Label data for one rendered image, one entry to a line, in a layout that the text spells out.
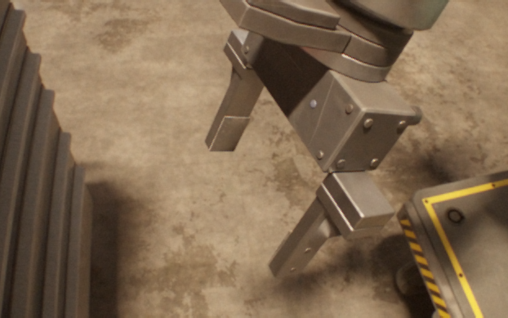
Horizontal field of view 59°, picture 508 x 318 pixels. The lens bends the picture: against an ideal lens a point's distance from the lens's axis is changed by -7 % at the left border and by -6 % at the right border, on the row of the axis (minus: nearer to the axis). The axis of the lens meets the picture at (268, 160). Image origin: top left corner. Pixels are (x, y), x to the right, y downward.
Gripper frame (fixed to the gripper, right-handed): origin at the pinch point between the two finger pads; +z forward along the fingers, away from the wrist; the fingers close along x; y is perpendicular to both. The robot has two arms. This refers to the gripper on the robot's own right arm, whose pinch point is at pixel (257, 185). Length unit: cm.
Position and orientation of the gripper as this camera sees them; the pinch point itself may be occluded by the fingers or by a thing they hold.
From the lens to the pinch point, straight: 38.4
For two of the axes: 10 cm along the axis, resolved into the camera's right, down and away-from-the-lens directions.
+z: -4.0, 7.1, 5.8
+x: -4.2, -7.0, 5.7
